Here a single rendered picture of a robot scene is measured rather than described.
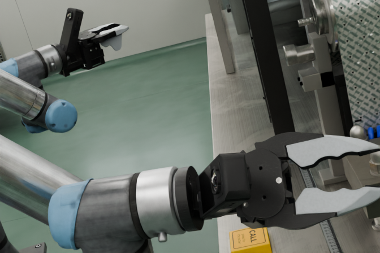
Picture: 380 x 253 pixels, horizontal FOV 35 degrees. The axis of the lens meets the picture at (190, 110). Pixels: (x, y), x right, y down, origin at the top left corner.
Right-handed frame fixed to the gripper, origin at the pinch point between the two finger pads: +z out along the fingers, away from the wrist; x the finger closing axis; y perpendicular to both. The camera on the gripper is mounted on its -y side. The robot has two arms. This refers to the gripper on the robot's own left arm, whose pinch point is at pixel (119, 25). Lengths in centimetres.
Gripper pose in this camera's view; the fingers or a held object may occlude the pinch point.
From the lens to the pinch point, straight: 166.5
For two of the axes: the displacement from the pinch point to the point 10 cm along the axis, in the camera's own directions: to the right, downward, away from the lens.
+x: 6.1, 2.4, -7.5
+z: 7.7, -3.9, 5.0
